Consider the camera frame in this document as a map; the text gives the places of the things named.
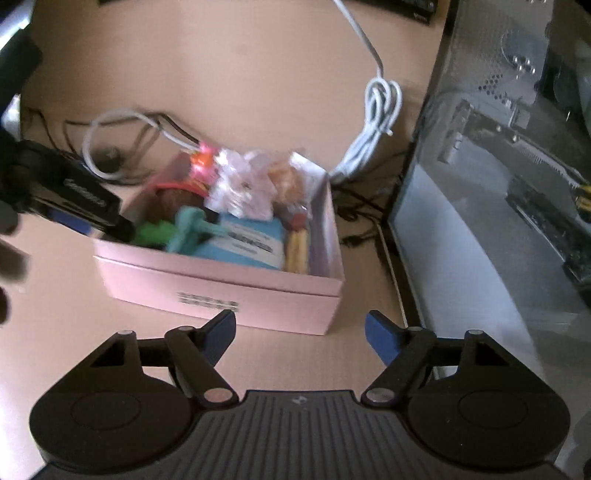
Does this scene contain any cartoon boy keychain figure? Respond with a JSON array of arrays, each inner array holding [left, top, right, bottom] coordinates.
[[276, 204, 310, 275]]

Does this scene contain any white pink wrapper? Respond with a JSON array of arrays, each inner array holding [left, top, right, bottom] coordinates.
[[205, 149, 277, 221]]

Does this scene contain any pink cardboard box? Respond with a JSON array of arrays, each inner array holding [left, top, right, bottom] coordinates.
[[93, 153, 345, 335]]

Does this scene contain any teal plastic spool toy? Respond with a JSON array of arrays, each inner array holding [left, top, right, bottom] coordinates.
[[165, 206, 228, 256]]

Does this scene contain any white coiled charger cable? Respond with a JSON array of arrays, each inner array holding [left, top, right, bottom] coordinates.
[[327, 0, 404, 185]]

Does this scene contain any orange snack packet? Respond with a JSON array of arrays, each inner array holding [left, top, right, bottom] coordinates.
[[267, 161, 305, 205]]

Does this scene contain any person's left hand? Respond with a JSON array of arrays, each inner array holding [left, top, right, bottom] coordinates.
[[0, 202, 29, 324]]

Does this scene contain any pink teal duck toy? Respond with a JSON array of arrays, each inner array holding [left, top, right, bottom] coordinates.
[[189, 143, 217, 186]]

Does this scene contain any red brown round toy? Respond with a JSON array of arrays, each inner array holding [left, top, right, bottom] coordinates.
[[145, 182, 206, 223]]

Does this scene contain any blue white tissue pack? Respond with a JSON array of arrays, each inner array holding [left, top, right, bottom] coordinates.
[[192, 214, 287, 270]]

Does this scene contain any glass-sided computer case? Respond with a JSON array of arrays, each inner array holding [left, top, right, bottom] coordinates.
[[387, 1, 590, 476]]

